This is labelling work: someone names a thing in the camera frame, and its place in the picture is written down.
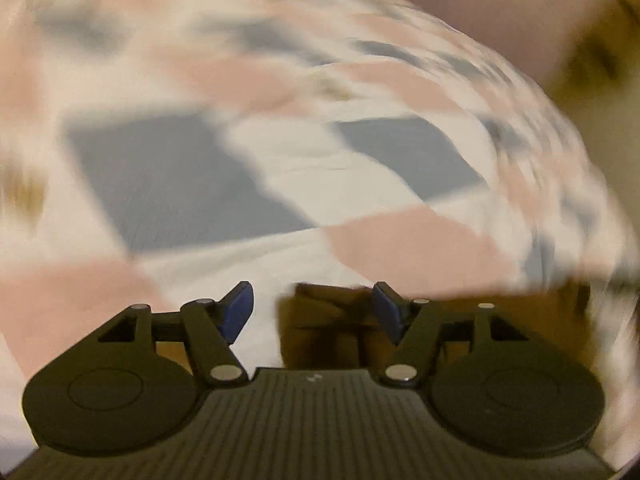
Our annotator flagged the brown garment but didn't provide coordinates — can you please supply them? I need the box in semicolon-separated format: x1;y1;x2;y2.
277;283;594;373

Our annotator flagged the checkered pastel quilt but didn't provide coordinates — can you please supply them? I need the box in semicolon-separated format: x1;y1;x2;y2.
1;0;639;471

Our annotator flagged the brown furry slipper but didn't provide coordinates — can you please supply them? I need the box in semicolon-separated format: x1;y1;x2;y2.
544;0;640;106

